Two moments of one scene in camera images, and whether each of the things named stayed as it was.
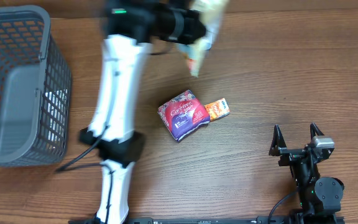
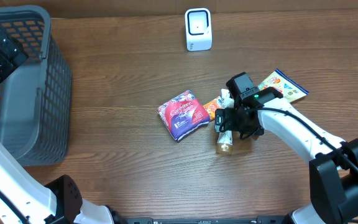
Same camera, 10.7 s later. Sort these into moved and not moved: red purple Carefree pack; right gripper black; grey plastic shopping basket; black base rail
Moved: right gripper black
Not moved: black base rail; grey plastic shopping basket; red purple Carefree pack
